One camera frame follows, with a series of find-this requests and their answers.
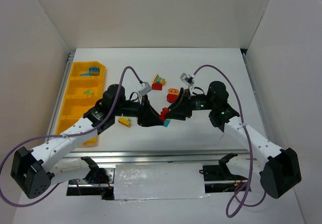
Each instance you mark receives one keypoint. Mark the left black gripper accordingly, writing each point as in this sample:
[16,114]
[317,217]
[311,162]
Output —
[144,111]

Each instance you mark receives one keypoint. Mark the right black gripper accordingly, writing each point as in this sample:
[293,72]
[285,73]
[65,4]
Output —
[186,105]

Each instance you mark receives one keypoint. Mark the red green blue lego stack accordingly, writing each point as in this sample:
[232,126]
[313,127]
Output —
[162,115]

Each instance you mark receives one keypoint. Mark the light green curved lego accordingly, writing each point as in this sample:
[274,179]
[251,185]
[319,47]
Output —
[89,92]

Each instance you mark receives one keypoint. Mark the blue round lego brick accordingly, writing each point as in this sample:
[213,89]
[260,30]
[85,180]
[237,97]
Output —
[94,71]

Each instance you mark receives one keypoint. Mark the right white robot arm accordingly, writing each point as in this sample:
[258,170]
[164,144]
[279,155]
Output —
[280,169]

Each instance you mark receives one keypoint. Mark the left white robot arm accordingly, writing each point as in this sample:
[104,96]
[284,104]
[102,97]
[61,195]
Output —
[36,169]

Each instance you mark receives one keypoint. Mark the red round lego stack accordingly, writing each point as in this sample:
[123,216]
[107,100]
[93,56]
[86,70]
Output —
[172,95]

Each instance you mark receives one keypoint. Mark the yellow green lego stack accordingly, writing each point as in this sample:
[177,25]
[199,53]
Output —
[124,121]

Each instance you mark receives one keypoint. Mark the red yellow blue lego stack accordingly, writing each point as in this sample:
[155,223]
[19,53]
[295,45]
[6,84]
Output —
[158,83]

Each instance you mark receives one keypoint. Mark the white taped cover panel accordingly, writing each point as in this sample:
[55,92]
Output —
[158,181]

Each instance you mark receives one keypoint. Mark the yellow compartment bin tray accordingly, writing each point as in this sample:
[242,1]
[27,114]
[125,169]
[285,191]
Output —
[75,103]

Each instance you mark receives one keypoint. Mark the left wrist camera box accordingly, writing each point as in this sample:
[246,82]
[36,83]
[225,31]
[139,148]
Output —
[145,89]

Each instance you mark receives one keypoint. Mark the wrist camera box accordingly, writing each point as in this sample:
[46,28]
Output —
[188,80]
[145,89]

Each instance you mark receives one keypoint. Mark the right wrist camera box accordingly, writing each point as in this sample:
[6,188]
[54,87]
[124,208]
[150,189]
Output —
[188,80]

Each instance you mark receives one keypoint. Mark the aluminium rail frame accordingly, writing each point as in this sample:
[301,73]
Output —
[193,140]

